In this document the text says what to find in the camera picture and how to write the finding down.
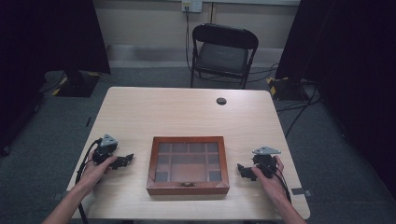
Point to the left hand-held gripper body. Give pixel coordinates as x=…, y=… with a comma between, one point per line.
x=106, y=146

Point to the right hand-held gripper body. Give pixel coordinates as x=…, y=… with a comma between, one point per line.
x=265, y=159

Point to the wooden box with glass lid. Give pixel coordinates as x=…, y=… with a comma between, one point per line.
x=187, y=165

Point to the person's right hand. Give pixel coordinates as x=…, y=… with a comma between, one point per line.
x=271, y=185

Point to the person's left hand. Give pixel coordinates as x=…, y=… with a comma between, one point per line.
x=93, y=174

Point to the grey tape strip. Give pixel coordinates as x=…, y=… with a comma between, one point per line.
x=301, y=192

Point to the black stand base yellow stripes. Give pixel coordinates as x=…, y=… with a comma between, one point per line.
x=288, y=88
x=77, y=84

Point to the dark curtain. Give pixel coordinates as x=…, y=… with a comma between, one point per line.
x=37, y=62
x=351, y=77

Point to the black folding chair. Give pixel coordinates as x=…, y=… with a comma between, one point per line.
x=222, y=54

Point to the white wall socket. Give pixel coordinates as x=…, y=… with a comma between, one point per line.
x=192, y=5

